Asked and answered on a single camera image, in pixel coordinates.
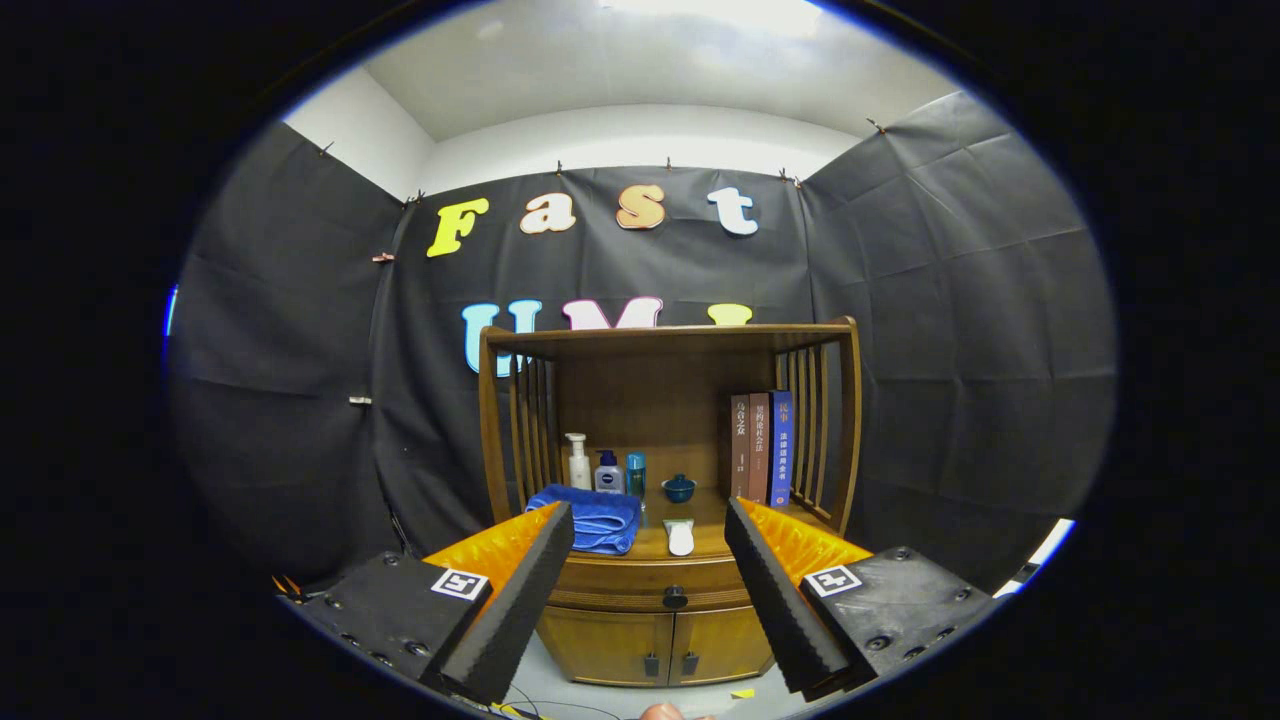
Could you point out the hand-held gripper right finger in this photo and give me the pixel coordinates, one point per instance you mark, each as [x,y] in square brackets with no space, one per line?
[780,610]

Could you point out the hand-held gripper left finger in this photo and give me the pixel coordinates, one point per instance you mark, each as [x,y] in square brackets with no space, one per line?
[520,610]

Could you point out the white green-ended tube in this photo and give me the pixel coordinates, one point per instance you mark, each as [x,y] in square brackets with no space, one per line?
[680,538]

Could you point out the wooden cabinet door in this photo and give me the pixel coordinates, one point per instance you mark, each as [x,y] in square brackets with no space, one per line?
[725,645]
[600,645]

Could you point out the wooden countertop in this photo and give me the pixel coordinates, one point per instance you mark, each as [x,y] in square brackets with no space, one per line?
[708,510]

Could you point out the wooden cabinet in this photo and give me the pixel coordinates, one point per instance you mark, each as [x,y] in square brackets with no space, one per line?
[650,400]

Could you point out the blue folded towel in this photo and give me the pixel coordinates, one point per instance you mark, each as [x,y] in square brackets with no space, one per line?
[600,520]

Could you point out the white pump bottle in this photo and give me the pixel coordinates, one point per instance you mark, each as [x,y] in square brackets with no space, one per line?
[578,470]

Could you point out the blue lidded teacup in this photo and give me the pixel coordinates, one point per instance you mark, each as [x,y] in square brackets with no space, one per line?
[679,489]

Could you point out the white blue-capped lotion bottle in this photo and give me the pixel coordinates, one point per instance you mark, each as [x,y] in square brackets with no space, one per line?
[609,478]

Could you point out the blue book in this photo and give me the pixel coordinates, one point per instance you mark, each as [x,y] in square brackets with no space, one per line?
[781,450]

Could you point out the reddish brown book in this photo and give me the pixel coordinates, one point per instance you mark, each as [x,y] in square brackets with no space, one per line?
[759,450]

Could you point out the dark brown book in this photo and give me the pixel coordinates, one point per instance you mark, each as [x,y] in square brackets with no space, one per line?
[740,450]

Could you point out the clear teal-capped bottle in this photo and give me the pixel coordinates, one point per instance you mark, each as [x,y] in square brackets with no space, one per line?
[636,475]

